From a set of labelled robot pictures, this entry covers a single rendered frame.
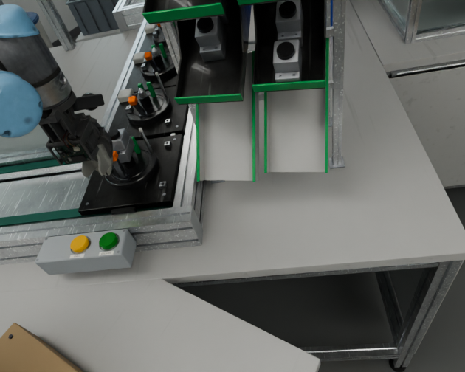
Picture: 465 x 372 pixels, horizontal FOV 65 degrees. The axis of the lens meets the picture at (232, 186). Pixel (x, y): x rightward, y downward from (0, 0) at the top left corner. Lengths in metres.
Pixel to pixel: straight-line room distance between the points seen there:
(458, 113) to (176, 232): 1.18
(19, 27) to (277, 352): 0.69
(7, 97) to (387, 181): 0.81
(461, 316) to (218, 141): 1.30
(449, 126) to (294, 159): 0.96
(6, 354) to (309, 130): 0.76
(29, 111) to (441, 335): 1.60
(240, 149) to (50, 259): 0.49
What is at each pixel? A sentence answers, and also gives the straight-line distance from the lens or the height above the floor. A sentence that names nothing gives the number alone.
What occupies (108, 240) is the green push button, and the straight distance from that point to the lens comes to 0.85.
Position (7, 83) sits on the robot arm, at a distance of 0.51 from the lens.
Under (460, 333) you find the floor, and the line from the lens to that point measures 1.76.
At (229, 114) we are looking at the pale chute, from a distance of 0.83.
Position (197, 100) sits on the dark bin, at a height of 1.20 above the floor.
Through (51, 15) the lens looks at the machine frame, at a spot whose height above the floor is 1.03.
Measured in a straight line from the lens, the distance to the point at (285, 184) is 0.96.
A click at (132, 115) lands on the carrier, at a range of 1.14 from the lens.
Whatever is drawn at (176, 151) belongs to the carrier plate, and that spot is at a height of 0.97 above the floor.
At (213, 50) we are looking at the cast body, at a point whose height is 1.26.
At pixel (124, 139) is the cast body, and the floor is 1.07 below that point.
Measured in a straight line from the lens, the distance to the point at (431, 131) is 1.65.
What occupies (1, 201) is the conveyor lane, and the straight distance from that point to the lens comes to 1.24.
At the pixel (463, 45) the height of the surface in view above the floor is 0.86.
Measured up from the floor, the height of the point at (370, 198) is 0.86.
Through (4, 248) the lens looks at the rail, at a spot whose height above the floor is 0.93.
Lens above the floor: 1.58
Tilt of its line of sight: 47 degrees down
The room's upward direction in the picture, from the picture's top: 17 degrees counter-clockwise
